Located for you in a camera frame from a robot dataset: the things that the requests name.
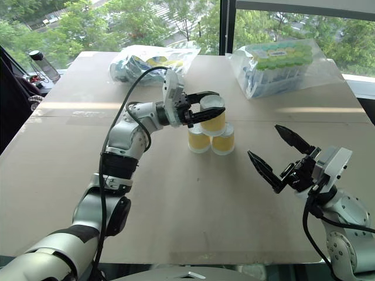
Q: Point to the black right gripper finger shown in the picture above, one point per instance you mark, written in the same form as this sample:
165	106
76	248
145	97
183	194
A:
265	171
296	140

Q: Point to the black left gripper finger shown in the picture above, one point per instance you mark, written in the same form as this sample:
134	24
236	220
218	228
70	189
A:
208	114
202	95

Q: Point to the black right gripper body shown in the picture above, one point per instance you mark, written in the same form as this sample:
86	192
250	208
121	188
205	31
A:
301	175

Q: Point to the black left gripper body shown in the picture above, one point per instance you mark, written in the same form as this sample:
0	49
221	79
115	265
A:
184	109

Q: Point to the yellow and white paper cup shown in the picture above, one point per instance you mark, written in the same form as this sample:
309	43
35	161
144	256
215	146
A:
214	124
199	142
224	143

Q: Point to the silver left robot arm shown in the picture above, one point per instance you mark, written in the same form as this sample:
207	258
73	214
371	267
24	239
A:
123	131

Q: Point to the clear bag of paper cups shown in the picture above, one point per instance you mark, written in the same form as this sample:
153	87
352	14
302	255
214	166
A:
175	57

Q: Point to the plastic bag of green cups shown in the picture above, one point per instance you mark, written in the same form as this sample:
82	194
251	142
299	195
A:
275	67

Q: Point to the clear black-capped water bottle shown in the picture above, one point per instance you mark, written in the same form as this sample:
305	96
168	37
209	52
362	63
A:
44	64

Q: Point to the small red object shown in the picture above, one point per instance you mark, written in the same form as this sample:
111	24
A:
34	79

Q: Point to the dark chair with garment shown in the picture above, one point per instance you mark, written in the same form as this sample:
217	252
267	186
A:
11	111

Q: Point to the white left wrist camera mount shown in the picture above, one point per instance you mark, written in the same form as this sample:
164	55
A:
171	87

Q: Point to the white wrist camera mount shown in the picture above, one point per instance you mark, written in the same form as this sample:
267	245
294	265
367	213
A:
337	167
171	87

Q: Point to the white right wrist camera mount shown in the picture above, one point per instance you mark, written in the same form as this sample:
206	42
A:
337	167

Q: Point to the dark window frame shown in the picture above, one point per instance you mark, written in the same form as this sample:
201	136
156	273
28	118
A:
228	26

